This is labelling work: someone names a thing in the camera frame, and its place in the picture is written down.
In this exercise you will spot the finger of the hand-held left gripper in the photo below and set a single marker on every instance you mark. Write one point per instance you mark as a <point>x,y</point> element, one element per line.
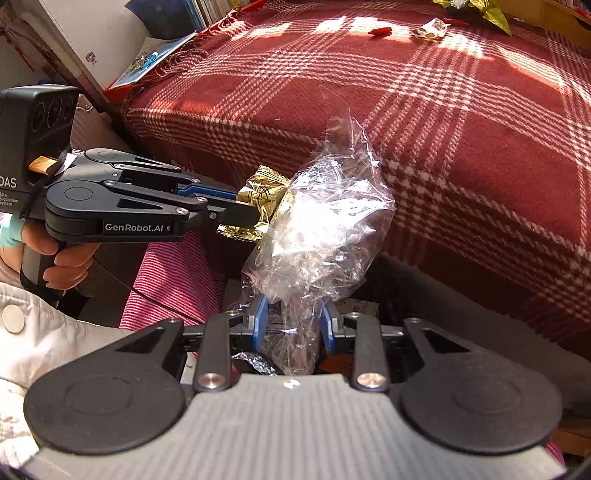
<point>203,188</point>
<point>231,213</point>

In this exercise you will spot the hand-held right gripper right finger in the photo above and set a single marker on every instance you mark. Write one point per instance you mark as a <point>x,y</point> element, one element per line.
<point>327,327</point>

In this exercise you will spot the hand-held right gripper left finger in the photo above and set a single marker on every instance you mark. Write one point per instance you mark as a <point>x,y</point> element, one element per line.
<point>261,323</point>

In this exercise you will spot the small gold wrapper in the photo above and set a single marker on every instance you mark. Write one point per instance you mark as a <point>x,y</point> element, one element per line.
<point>263,194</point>

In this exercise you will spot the clear plastic bag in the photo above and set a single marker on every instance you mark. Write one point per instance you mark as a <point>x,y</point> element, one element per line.
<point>323,221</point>

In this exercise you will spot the person's left forearm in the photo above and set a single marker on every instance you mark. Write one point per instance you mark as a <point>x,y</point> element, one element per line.
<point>9,258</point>

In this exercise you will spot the row of thin pale books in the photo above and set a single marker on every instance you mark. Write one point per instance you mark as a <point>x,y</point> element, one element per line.
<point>217,9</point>

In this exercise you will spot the person's left hand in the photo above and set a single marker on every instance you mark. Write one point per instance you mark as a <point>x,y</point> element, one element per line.
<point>69,263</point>

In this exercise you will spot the crumpled silver foil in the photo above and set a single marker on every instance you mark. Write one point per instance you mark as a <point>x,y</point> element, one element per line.
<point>254,362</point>

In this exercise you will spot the small cardboard box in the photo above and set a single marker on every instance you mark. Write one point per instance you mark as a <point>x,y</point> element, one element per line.
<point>362,307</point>

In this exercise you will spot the pink striped pants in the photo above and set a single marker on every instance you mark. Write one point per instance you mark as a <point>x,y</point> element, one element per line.
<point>175,277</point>

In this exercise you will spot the white padded jacket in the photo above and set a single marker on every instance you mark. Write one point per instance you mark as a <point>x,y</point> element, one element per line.
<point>46,332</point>

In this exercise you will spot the blue white picture booklet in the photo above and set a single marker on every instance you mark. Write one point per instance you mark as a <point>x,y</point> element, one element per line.
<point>157,55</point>

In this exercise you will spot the white cabinet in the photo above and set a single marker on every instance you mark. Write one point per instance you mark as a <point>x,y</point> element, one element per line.
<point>83,32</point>

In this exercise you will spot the small red wrapper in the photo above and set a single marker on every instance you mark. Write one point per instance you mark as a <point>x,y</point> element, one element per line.
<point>381,31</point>

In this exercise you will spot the crumpled white wrapper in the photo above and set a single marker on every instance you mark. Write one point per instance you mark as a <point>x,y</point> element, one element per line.
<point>429,30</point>

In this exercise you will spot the wooden drawer organizer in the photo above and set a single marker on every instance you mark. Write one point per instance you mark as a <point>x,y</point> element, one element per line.
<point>554,18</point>

